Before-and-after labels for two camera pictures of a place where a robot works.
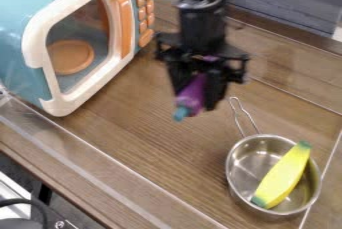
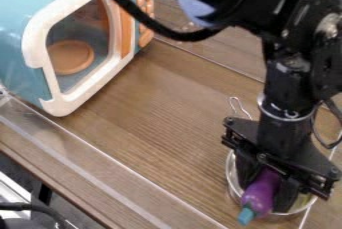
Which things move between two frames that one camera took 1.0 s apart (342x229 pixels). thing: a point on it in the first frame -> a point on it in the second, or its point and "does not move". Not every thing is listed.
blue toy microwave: x=73 y=29 does not move
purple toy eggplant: x=191 y=98 -> x=260 y=196
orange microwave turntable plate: x=72 y=56 does not move
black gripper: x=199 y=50 -> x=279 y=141
